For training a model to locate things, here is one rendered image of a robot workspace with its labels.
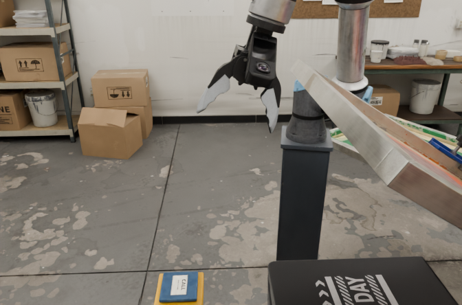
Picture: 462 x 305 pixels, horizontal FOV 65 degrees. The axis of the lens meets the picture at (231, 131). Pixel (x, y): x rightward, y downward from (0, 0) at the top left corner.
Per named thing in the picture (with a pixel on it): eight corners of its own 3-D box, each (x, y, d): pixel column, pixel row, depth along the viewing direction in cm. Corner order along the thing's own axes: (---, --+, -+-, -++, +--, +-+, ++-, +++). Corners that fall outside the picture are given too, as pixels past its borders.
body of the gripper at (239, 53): (261, 82, 74) (282, 23, 70) (267, 95, 66) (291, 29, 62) (225, 71, 73) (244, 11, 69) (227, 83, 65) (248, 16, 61)
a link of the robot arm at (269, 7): (300, 3, 60) (254, -13, 59) (290, 31, 62) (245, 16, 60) (291, 1, 67) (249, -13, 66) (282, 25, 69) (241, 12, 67)
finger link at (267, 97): (280, 119, 76) (268, 78, 72) (286, 130, 70) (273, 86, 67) (267, 123, 76) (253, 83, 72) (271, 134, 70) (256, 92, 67)
